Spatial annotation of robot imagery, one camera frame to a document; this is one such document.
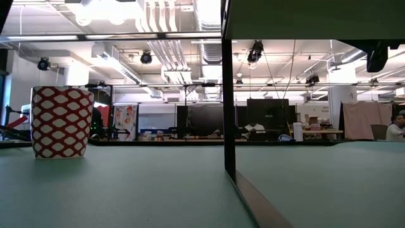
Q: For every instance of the white computer monitor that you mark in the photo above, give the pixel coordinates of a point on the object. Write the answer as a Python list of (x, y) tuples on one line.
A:
[(26, 114)]

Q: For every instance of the red cloth partition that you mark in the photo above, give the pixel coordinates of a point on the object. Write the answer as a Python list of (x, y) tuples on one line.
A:
[(104, 114)]

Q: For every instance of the black shelf frame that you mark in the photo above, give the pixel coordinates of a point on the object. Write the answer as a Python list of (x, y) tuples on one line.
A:
[(228, 95)]

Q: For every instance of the red white lattice mug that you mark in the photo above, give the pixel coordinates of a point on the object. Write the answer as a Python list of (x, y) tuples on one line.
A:
[(60, 123)]

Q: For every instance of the black overhead frame bar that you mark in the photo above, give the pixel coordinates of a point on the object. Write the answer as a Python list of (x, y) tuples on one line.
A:
[(126, 35)]

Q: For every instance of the black ceiling spotlight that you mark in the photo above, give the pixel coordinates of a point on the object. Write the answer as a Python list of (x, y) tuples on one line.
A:
[(312, 79), (43, 64), (255, 50), (146, 57)]

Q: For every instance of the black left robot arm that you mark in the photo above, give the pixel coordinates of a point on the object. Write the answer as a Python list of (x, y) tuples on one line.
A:
[(3, 12)]

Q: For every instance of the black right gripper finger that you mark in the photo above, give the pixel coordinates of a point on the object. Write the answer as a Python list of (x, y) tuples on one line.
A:
[(359, 43), (377, 60)]

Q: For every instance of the wide black partition panel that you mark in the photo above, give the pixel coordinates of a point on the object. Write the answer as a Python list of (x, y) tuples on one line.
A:
[(202, 117)]

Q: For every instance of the green table mat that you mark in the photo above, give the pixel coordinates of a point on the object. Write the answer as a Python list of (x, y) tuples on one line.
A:
[(110, 190)]

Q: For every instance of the pink curtain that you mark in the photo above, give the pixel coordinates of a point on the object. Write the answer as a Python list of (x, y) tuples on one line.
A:
[(364, 120)]

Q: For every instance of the white cylindrical container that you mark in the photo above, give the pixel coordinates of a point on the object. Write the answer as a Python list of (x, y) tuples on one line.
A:
[(297, 131)]

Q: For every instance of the person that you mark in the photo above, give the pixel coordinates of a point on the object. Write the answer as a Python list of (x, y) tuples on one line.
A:
[(395, 133)]

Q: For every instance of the tall black partition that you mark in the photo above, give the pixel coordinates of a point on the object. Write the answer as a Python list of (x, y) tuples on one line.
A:
[(269, 111)]

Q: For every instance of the cluttered wooden desk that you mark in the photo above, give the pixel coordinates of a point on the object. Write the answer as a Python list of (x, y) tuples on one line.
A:
[(319, 130)]

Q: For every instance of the grey office chair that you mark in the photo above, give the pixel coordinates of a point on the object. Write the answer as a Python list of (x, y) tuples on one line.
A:
[(378, 131)]

